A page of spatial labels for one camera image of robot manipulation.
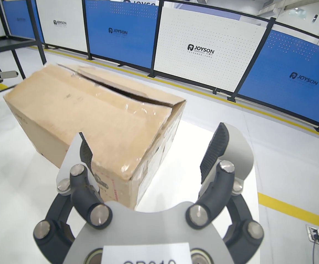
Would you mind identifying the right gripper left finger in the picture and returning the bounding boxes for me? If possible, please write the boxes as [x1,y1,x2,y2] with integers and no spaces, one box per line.
[34,132,113,258]

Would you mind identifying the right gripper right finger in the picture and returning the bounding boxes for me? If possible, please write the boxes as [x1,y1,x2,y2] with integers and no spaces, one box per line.
[186,122,265,258]

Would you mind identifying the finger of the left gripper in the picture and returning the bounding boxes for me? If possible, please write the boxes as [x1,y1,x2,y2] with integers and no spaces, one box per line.
[0,66,19,85]

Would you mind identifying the black metal rack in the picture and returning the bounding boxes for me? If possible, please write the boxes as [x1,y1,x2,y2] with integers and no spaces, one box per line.
[0,0,47,81]

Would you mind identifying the blue partition panel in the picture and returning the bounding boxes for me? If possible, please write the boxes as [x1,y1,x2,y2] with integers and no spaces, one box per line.
[1,0,43,45]
[84,0,160,69]
[237,29,319,125]

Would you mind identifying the white partition panel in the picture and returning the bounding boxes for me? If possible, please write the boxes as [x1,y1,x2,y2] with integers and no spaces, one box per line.
[153,7,268,92]
[35,0,89,53]

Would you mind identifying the large brown cardboard carton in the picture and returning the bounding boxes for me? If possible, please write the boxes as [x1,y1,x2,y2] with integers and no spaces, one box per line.
[3,63,187,211]

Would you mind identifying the white power strip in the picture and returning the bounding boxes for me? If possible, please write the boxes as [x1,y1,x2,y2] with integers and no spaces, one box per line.
[306,224,319,242]

